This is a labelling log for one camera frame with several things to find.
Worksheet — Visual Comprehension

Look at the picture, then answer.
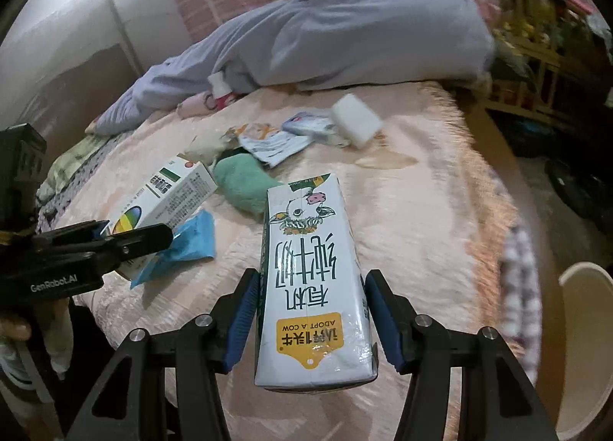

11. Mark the person's left hand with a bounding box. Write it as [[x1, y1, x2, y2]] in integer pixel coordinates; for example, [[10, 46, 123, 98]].
[[0, 314, 33, 342]]

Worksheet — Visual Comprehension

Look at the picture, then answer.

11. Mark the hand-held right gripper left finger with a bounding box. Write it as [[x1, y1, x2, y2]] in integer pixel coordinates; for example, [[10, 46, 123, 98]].
[[64, 267, 262, 441]]

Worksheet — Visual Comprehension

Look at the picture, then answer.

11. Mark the green floral cloth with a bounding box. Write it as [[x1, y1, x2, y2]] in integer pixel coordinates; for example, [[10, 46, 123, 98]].
[[37, 133, 113, 205]]

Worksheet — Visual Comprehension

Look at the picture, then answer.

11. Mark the blue plastic wrapper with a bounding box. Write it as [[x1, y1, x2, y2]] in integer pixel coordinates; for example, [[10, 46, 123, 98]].
[[129, 210, 217, 289]]

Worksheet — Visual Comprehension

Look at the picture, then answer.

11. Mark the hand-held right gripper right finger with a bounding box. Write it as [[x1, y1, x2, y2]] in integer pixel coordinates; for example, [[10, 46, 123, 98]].
[[364, 269, 561, 441]]

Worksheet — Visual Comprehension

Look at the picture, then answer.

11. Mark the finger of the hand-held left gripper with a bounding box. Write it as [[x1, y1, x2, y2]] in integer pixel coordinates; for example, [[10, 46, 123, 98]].
[[36, 220, 114, 246], [72, 224, 173, 275]]

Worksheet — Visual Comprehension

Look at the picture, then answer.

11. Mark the pink blanket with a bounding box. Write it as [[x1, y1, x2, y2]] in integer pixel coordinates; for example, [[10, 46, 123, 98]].
[[48, 81, 523, 441]]

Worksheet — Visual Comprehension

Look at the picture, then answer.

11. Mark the wooden bed frame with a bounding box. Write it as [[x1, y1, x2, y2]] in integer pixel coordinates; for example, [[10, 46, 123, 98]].
[[455, 84, 530, 183]]

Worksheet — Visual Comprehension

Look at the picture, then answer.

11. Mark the beige trash bin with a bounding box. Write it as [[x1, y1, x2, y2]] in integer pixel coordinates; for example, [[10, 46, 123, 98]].
[[557, 262, 613, 441]]

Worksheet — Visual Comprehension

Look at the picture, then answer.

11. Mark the wooden crib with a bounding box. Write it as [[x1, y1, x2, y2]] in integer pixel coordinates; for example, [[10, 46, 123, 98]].
[[443, 0, 613, 116]]

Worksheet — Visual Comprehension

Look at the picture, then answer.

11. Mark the white sponge block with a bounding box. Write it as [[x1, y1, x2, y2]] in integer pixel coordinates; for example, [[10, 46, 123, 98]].
[[331, 95, 385, 151]]

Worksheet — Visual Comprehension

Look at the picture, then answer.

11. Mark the white milk carton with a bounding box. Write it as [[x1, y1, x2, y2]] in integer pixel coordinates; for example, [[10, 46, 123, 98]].
[[254, 173, 379, 391]]

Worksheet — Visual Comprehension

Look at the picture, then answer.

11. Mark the pink printed cloth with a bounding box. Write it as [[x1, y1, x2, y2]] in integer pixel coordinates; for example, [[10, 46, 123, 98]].
[[178, 85, 236, 117]]

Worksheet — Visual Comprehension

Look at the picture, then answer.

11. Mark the white wardrobe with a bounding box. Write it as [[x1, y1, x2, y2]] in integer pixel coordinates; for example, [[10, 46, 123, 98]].
[[0, 0, 192, 145]]

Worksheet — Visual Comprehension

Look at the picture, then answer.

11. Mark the white plastic bag bundle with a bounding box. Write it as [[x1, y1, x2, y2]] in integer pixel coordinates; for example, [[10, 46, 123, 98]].
[[86, 0, 496, 136]]

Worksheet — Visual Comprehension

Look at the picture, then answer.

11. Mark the white and orange snack packet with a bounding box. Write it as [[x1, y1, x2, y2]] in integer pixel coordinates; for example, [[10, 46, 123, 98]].
[[238, 124, 310, 168]]

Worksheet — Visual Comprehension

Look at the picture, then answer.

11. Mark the white and green medicine box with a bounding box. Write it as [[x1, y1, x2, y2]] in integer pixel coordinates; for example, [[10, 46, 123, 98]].
[[109, 157, 219, 280]]

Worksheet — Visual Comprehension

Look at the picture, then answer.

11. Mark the checkered blanket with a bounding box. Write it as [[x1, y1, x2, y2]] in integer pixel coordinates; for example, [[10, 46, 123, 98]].
[[498, 223, 544, 375]]

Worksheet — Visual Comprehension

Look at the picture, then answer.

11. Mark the blue and white tissue packet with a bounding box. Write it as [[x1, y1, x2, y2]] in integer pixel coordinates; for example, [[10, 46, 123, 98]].
[[282, 113, 346, 149]]

